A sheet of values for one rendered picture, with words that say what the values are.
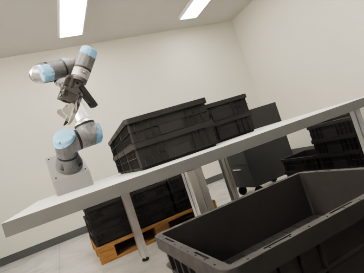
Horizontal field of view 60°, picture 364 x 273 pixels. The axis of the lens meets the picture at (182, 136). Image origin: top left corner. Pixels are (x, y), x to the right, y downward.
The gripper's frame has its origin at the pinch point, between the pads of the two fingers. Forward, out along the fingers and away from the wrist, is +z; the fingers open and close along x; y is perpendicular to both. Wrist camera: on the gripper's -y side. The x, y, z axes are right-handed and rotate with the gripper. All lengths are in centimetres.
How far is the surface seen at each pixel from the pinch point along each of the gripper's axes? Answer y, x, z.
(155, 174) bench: -17, 51, 15
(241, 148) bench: -44, 60, -3
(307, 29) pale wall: -308, -111, -274
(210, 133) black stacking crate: -54, 30, -13
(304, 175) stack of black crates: -30, 95, 9
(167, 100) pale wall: -226, -301, -149
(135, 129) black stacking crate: -21.8, 18.6, -4.4
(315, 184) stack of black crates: -30, 98, 10
